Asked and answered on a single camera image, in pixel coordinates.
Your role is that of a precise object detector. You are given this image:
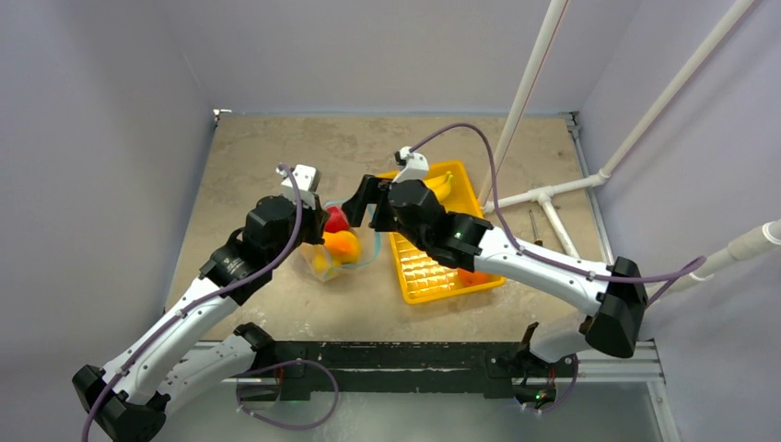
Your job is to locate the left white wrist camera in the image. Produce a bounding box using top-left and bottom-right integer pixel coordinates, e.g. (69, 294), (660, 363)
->
(276, 164), (321, 209)

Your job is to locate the clear zip bag blue zipper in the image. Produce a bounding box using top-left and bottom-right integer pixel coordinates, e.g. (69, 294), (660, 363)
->
(294, 201), (381, 283)

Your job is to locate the yellow lemon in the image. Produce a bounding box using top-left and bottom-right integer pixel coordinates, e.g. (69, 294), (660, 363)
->
(309, 254), (333, 281)

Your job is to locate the aluminium frame rail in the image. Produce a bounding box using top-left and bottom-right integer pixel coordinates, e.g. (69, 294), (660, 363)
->
(564, 112), (682, 442)

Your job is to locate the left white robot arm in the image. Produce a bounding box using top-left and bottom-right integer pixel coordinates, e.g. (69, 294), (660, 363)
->
(72, 191), (328, 441)

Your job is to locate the black yellow screwdriver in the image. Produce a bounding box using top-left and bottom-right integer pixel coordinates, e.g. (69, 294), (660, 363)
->
(529, 210), (543, 246)

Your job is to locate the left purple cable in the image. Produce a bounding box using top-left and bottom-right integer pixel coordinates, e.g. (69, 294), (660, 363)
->
(79, 163), (305, 442)

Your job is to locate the yellow banana bunch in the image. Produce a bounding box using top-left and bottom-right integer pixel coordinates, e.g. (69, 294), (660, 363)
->
(424, 170), (454, 203)

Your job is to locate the yellow plastic tray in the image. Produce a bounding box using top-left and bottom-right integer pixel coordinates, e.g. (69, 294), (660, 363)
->
(389, 160), (506, 305)

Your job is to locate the red apple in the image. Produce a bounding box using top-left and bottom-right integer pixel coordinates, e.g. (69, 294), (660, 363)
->
(325, 205), (351, 233)

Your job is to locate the orange yellow mango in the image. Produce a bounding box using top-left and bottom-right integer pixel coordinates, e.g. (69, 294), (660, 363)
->
(324, 230), (362, 264)

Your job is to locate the orange fruit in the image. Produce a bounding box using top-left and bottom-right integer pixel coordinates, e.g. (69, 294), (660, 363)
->
(457, 269), (492, 287)

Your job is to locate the white pvc pipe frame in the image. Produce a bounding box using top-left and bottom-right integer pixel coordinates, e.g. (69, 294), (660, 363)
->
(477, 0), (781, 343)

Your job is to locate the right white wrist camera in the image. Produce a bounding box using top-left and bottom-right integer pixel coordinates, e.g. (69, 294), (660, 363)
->
(392, 146), (429, 183)

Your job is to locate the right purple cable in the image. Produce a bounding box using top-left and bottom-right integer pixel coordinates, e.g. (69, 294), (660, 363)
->
(407, 122), (709, 416)

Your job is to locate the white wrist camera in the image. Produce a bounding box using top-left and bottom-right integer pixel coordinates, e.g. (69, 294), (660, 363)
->
(392, 146), (429, 183)
(276, 164), (321, 209)

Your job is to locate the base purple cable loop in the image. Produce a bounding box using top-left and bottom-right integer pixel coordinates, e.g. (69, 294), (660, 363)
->
(235, 359), (340, 432)

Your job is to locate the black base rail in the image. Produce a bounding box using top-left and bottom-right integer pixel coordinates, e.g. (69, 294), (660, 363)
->
(226, 321), (577, 402)

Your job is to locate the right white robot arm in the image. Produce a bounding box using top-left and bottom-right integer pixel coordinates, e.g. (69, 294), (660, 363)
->
(342, 175), (648, 375)

